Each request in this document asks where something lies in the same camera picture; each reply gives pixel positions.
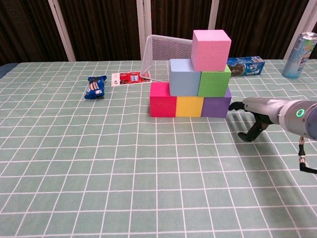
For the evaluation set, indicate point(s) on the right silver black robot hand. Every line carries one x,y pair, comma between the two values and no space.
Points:
262,107

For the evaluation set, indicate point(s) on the purple foam cube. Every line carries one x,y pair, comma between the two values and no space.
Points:
215,106

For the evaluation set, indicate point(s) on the green foam cube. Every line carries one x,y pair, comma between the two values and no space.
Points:
213,83

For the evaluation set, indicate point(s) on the yellow foam cube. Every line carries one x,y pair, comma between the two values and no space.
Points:
189,106

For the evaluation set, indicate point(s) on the pink foam cube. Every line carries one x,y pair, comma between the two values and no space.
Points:
211,53

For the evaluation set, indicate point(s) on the light blue foam cube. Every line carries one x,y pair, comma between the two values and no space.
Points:
184,83

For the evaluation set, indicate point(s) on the crimson red foam cube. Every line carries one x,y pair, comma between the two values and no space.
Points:
162,106

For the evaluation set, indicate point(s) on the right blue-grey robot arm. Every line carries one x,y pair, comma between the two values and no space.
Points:
299,117

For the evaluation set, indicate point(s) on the blue cookie box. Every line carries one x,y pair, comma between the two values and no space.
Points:
247,67

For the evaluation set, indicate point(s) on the tall light blue drink can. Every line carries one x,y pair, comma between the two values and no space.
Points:
299,57

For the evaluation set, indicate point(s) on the green checked tablecloth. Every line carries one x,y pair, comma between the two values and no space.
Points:
158,173

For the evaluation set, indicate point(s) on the red printed card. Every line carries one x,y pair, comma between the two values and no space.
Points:
126,78

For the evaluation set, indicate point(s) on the small blue cookie packet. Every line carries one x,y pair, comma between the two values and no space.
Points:
95,88

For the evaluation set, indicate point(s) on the dark pleated curtain backdrop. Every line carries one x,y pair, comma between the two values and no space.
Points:
104,24

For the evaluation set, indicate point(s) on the blue table padding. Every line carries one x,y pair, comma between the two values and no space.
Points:
5,70

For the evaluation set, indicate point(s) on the white partition frame post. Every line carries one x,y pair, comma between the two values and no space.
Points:
62,32
213,15
143,22
305,19

